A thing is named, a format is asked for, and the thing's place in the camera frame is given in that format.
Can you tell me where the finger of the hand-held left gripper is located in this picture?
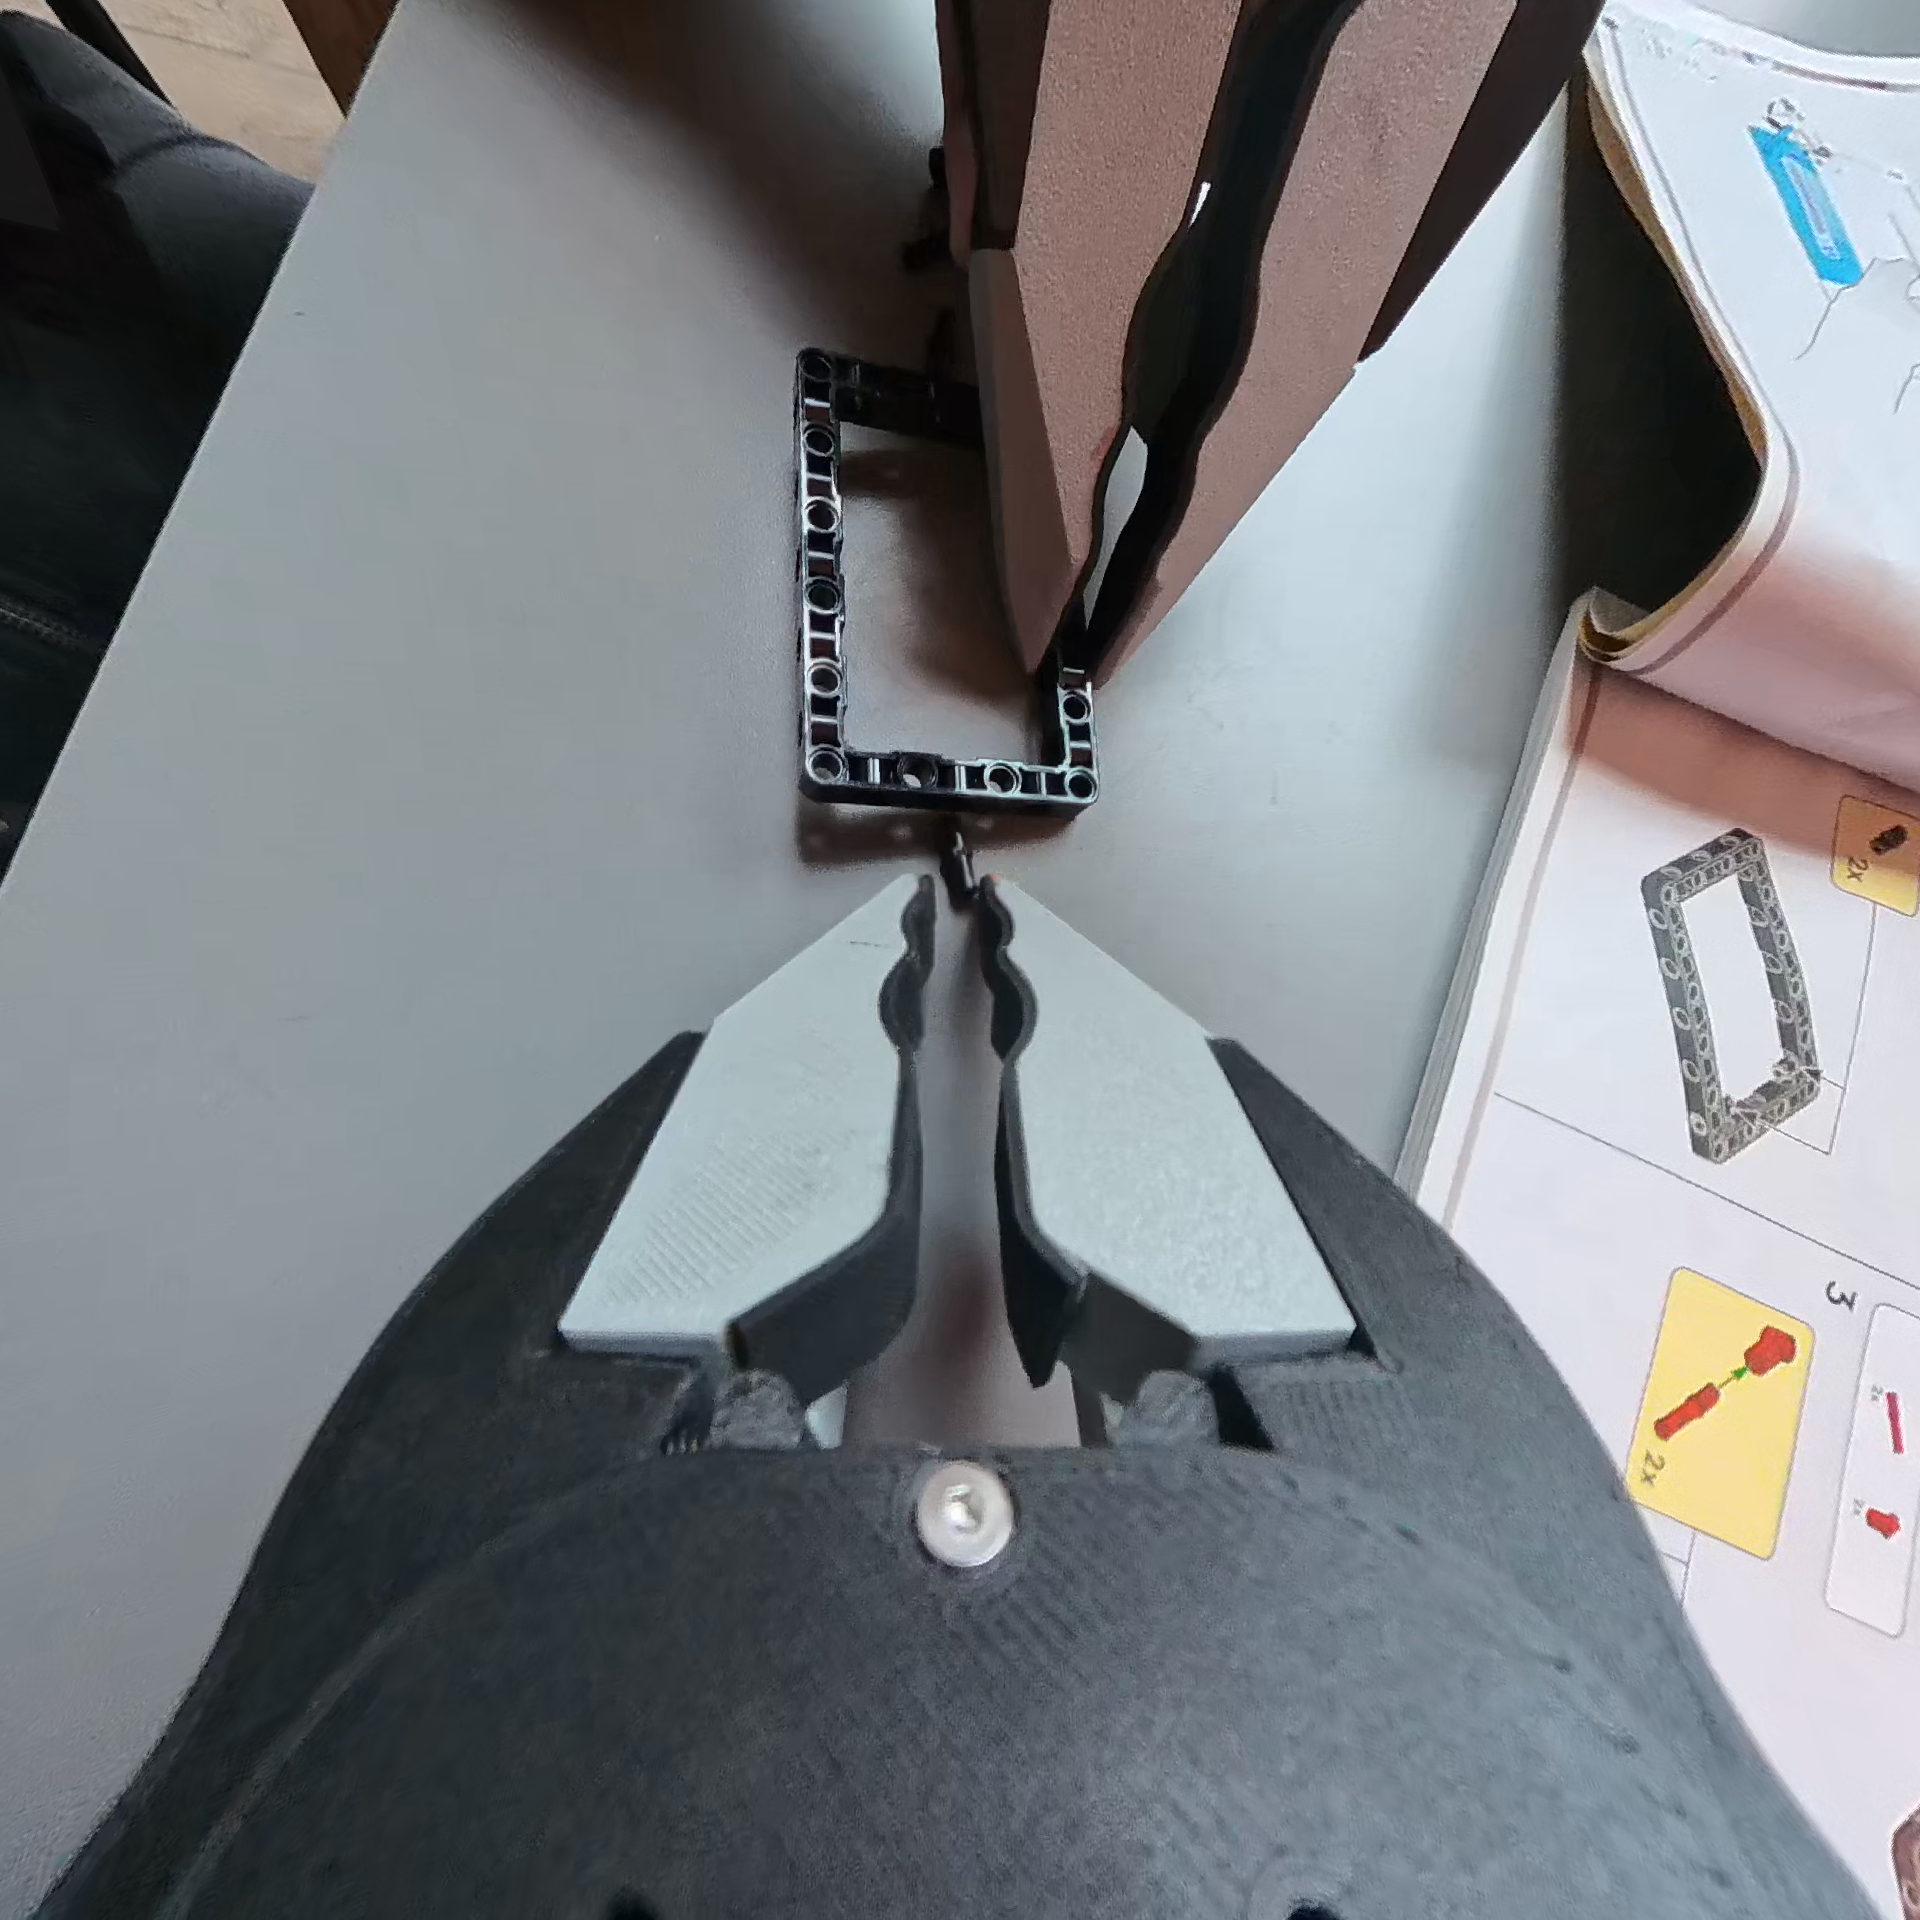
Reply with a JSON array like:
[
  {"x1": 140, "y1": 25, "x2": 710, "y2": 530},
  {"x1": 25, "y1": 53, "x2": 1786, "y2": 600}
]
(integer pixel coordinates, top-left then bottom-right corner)
[
  {"x1": 966, "y1": 0, "x2": 1249, "y2": 676},
  {"x1": 1080, "y1": 0, "x2": 1520, "y2": 676}
]

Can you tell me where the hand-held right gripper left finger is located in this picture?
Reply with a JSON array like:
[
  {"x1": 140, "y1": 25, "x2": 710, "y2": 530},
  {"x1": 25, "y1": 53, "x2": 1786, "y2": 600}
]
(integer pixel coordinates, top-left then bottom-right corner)
[{"x1": 556, "y1": 871, "x2": 945, "y2": 1391}]

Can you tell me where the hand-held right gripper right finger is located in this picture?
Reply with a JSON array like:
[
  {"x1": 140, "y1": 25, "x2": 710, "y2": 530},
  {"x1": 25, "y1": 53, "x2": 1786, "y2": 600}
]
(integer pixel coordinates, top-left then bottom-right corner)
[{"x1": 972, "y1": 874, "x2": 1361, "y2": 1404}]

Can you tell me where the black rectangular lego frame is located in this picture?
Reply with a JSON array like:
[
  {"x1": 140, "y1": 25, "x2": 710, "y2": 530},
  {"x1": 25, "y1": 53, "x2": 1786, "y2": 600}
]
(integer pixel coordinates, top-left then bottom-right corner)
[{"x1": 795, "y1": 348, "x2": 1102, "y2": 810}]

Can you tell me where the lego instruction booklet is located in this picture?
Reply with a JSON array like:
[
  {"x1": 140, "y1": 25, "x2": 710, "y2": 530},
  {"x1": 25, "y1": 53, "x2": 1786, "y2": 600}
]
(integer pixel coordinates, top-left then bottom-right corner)
[{"x1": 1394, "y1": 0, "x2": 1920, "y2": 1877}]

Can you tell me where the black zippered fabric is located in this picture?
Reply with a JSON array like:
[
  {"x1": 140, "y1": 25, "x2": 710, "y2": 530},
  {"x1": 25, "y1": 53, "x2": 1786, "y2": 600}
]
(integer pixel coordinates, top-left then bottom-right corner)
[{"x1": 0, "y1": 12, "x2": 314, "y2": 881}]

